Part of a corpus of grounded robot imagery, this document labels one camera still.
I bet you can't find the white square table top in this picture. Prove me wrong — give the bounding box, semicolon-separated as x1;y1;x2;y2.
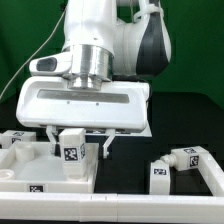
0;142;99;193

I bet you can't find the white U-shaped obstacle fence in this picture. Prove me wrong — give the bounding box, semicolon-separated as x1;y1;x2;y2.
0;154;224;224

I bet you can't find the white tag sheet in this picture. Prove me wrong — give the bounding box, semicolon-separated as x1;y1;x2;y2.
86;128;152;137

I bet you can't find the white cable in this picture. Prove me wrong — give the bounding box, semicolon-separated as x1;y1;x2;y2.
0;9;68;101

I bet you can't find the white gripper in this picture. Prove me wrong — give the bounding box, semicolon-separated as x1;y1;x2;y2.
16;54;150;159

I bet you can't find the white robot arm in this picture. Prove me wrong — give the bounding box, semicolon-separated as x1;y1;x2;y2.
16;0;171;155

